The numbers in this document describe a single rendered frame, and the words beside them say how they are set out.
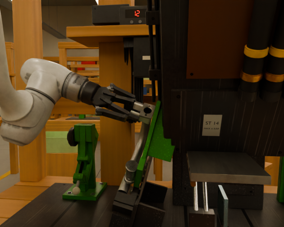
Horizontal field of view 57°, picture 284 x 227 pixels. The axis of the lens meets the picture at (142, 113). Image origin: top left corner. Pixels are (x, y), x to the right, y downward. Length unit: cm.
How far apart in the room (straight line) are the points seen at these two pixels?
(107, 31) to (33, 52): 39
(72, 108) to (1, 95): 57
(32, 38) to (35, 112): 53
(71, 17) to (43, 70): 1064
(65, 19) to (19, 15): 1023
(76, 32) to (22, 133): 45
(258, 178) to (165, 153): 27
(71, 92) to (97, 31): 29
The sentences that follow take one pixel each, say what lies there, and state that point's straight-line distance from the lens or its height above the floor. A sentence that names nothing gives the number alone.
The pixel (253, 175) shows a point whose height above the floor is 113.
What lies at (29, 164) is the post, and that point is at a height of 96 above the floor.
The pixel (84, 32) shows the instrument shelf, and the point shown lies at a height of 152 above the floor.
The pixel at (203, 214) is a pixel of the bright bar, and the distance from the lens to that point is 69.
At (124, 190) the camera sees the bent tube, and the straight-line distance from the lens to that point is 83.
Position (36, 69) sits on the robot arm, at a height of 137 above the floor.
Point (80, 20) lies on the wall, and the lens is 1138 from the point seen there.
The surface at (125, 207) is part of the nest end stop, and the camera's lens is 80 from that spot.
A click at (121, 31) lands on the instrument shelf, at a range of 102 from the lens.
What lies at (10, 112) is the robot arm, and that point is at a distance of 80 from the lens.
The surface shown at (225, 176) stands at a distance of 58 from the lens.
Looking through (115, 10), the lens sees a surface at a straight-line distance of 109.
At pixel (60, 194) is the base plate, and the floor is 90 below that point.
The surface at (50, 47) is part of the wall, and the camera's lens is 1152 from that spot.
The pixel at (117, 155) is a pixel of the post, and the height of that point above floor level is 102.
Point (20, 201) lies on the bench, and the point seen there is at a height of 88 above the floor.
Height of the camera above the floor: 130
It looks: 5 degrees down
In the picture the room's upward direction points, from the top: straight up
